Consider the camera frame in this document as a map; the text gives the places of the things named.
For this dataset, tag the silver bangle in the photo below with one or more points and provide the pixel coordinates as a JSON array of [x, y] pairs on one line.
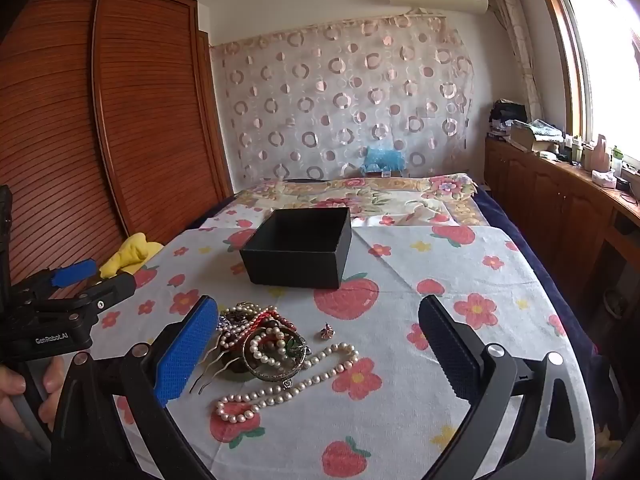
[[265, 376]]

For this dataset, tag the strawberry print sheet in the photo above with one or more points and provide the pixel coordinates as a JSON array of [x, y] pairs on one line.
[[400, 260]]

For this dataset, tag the person's left hand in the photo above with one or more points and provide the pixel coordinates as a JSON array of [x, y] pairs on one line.
[[11, 382]]

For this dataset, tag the floral blanket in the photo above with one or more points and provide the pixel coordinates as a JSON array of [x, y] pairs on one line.
[[380, 200]]

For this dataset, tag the metal hair comb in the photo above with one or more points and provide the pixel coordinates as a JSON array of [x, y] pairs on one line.
[[220, 347]]

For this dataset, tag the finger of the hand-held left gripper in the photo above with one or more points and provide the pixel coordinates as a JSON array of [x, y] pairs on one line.
[[115, 290], [75, 271]]

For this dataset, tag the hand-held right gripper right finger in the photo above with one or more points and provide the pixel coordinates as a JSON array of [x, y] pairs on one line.
[[450, 355]]

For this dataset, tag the brown wooden wardrobe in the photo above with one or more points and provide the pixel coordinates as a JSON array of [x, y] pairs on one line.
[[150, 110]]

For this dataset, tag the stack of boxes and towel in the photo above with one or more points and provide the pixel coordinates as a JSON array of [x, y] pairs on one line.
[[535, 135]]

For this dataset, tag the blue plush toy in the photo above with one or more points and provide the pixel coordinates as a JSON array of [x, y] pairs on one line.
[[382, 160]]

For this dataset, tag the yellow cloth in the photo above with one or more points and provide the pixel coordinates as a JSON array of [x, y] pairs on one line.
[[132, 252]]

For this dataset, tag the circle pattern curtain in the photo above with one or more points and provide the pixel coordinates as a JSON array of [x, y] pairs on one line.
[[340, 100]]

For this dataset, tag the pale window curtain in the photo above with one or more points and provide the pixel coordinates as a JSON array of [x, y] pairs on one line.
[[515, 35]]

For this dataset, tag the small pink earring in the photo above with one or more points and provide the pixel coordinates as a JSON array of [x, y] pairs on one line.
[[326, 332]]

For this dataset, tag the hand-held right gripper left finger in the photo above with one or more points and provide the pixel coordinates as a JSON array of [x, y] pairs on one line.
[[185, 355]]

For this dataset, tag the black cardboard box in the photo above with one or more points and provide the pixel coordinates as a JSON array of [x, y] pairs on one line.
[[290, 270]]

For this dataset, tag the white tissue box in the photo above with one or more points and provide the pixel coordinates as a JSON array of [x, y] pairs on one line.
[[603, 179]]

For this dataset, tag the wooden side cabinet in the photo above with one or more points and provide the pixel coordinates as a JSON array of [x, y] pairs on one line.
[[550, 195]]

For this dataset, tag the pile of dark clothes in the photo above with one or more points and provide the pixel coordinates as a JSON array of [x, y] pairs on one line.
[[505, 112]]

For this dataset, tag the row of bottles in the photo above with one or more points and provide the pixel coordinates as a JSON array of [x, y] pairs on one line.
[[595, 152]]

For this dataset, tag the dark blue bedsheet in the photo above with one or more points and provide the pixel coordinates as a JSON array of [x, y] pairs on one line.
[[540, 270]]

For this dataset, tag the wooden frame window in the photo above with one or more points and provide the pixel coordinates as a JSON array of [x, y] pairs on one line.
[[610, 60]]

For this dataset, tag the green brooch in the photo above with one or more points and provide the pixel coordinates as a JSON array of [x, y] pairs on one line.
[[297, 347]]

